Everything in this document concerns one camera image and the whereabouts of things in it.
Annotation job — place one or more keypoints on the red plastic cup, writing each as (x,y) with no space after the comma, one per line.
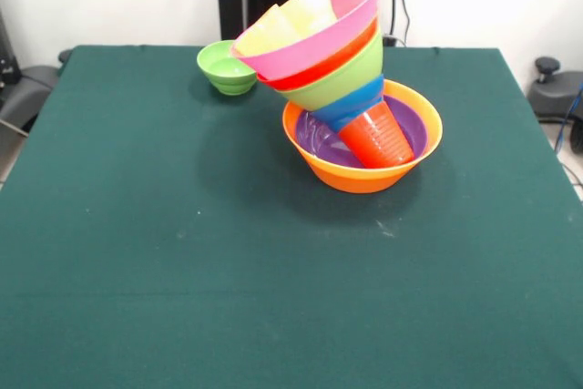
(378,140)

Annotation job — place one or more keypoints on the small green plastic bowl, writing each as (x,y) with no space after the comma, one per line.
(223,70)

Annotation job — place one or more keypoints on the dark green tablecloth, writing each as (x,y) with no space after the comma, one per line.
(136,316)

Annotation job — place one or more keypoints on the purple plastic bowl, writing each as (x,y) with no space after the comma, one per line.
(319,143)

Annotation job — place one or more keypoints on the black chair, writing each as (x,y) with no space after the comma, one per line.
(27,88)

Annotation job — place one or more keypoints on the large green plastic bowl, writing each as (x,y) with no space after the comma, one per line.
(337,88)

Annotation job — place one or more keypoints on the pink plastic bowl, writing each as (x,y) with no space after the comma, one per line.
(319,43)

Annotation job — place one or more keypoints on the red plastic bowl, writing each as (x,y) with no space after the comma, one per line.
(309,78)

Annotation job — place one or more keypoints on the pale yellow plastic cup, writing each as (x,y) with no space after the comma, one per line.
(268,33)

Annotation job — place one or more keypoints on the orange-yellow plastic cup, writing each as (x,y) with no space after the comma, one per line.
(309,8)

